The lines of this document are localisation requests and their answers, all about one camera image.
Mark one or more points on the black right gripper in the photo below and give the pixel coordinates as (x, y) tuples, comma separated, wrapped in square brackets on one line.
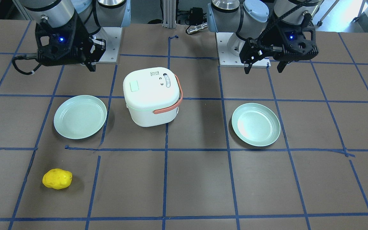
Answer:
[(84, 37)]

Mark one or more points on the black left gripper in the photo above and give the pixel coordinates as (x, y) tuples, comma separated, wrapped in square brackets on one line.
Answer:
[(271, 37)]

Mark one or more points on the white rice cooker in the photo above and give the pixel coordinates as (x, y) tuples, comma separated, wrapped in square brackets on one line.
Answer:
[(152, 96)]

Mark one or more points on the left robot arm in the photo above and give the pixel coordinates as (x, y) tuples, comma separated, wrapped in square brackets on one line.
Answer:
[(249, 18)]

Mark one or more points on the light green plate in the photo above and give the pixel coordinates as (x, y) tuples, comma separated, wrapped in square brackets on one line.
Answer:
[(256, 124), (80, 117)]

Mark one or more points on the yellow toy potato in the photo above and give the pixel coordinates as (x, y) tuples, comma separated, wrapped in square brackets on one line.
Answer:
[(57, 179)]

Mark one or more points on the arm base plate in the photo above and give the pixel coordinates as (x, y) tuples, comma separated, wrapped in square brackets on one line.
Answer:
[(112, 36), (229, 46)]

